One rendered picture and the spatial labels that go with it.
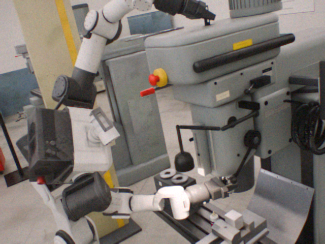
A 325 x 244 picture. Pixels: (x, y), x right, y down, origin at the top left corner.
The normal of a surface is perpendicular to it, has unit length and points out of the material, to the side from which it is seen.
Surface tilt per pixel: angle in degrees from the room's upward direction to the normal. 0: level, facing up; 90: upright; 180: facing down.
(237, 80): 90
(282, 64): 90
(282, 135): 90
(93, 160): 59
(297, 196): 63
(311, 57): 90
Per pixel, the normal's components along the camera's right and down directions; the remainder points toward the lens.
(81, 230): 0.75, -0.08
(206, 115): -0.82, 0.33
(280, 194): -0.82, -0.12
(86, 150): 0.58, -0.43
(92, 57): 0.56, 0.34
